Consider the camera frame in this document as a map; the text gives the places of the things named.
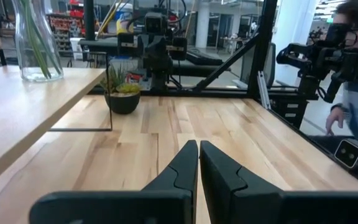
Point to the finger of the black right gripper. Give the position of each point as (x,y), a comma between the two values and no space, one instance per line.
(165,60)
(151,60)

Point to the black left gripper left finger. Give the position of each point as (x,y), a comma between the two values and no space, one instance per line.
(182,174)

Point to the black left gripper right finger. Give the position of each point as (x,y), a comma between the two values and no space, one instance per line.
(228,193)

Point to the orange red artificial tulip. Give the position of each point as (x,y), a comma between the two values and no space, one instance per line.
(26,18)

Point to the slim clear glass bottle vase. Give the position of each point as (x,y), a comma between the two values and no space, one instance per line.
(20,37)

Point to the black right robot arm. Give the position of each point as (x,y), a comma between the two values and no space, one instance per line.
(161,82)

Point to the yellow wipes canister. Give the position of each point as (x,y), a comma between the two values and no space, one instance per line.
(123,21)

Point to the black side table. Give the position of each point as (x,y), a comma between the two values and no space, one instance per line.
(197,67)

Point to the succulent plant in black pot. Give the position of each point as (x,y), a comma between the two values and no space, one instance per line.
(123,102)

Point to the red parts bin rack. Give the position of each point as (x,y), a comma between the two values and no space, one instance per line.
(62,28)

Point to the black box with white labels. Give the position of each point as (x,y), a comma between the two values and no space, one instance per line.
(278,109)

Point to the silver aluminium extrusion bars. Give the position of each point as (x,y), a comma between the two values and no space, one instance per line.
(263,90)

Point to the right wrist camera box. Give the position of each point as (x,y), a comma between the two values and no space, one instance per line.
(155,23)

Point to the black frame base rail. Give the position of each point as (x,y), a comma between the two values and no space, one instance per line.
(197,91)
(319,144)

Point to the black upright frame post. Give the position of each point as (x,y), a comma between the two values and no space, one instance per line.
(89,15)
(261,46)

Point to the black diagonal frame strut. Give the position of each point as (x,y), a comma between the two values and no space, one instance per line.
(225,62)

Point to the wooden shelf black metal frame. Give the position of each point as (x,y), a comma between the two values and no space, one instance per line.
(17,105)

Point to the small silver depth camera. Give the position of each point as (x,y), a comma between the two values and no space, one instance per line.
(348,153)

